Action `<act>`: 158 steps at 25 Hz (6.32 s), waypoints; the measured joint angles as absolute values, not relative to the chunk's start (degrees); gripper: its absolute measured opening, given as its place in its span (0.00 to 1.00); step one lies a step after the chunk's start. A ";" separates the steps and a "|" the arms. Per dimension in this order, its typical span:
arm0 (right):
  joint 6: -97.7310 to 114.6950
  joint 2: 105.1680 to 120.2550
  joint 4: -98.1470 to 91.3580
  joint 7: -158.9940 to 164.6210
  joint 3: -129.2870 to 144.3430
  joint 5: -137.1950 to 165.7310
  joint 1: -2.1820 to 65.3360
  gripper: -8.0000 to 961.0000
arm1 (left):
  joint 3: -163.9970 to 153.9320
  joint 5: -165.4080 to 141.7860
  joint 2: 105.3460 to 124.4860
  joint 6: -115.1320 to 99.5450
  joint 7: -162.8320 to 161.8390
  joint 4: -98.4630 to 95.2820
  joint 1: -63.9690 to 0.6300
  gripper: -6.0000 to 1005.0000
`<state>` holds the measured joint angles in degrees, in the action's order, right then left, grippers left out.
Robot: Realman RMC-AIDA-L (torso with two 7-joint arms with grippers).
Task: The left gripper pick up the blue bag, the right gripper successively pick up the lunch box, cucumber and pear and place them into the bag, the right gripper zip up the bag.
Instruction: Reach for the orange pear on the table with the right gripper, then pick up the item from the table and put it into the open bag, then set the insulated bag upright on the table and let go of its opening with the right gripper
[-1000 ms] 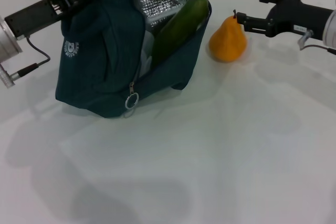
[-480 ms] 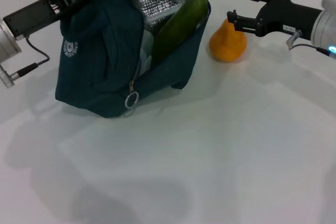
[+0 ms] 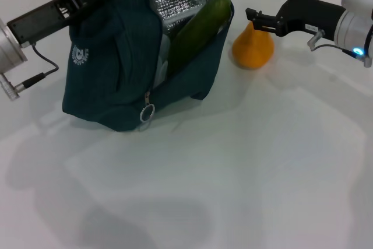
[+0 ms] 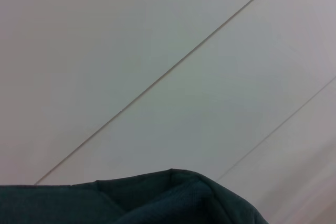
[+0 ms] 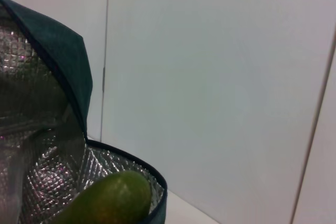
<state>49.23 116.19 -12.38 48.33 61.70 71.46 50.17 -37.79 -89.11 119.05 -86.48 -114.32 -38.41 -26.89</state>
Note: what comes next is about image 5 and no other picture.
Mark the green cucumber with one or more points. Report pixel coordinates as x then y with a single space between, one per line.
118 197

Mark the dark blue-green insulated lunch bag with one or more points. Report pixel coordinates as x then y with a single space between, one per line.
52 40

